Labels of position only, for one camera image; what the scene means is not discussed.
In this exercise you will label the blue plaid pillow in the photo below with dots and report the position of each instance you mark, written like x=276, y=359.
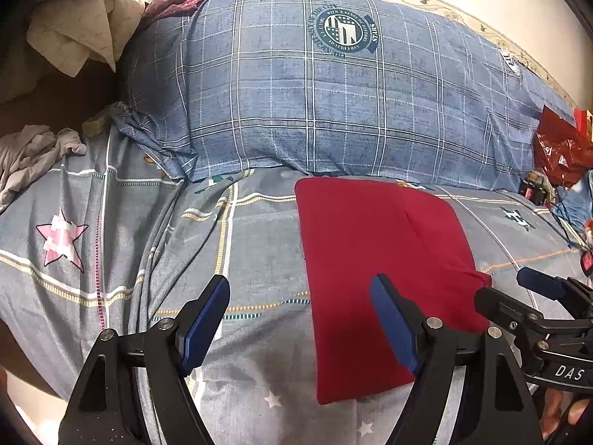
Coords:
x=324, y=102

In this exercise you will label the small dark box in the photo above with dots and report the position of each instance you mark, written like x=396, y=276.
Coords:
x=537, y=187

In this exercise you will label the red plastic bag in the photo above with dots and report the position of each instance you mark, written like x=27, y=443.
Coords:
x=560, y=148

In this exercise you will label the person's right hand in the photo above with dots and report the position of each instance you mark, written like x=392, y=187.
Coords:
x=574, y=411

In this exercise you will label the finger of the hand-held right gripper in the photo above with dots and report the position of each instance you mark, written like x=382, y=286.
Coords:
x=537, y=282
x=502, y=308

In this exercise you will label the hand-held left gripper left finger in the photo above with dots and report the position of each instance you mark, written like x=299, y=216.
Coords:
x=204, y=329

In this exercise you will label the grey printed bedsheet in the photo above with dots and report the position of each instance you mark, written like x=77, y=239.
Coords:
x=116, y=222

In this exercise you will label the red cloth garment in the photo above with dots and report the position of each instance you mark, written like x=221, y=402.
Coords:
x=361, y=250

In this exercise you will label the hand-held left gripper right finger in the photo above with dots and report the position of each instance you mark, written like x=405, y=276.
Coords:
x=394, y=329

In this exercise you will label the pale grey crumpled cloth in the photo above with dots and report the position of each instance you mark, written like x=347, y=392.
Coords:
x=28, y=157

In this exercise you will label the small tan block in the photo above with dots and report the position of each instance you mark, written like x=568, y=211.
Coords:
x=97, y=125

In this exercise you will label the cream crumpled cloth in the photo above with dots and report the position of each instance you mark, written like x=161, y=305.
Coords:
x=78, y=32

